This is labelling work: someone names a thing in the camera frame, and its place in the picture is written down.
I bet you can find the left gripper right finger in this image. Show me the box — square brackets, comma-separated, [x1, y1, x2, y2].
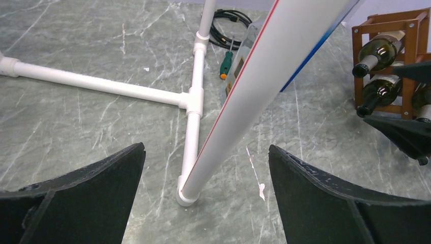
[268, 145, 430, 243]

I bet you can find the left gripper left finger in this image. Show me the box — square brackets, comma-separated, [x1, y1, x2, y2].
[1, 143, 146, 243]

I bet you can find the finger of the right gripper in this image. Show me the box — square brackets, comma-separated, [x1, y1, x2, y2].
[363, 115, 430, 166]
[391, 60, 430, 84]

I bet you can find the dark wine bottle cream label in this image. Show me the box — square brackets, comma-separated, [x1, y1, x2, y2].
[356, 75, 403, 118]

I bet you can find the green wine bottle silver neck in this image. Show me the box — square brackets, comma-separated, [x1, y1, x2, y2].
[352, 30, 406, 78]

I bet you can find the dark green wine bottle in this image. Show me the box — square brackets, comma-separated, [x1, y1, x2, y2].
[412, 83, 430, 124]

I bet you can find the tall blue liquid bottle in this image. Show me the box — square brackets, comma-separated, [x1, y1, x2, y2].
[280, 0, 361, 92]

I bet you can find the brown wooden wine rack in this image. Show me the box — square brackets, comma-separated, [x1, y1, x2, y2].
[352, 8, 430, 119]

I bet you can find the clear square liquor bottle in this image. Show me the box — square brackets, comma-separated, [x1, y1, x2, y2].
[221, 19, 265, 105]

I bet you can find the white PVC pipe frame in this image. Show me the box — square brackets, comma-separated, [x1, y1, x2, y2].
[0, 0, 351, 207]

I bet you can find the green handled screwdriver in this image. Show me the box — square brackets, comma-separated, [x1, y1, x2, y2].
[219, 36, 234, 80]

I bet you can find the black coiled cable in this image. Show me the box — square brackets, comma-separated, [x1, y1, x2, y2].
[208, 9, 253, 51]

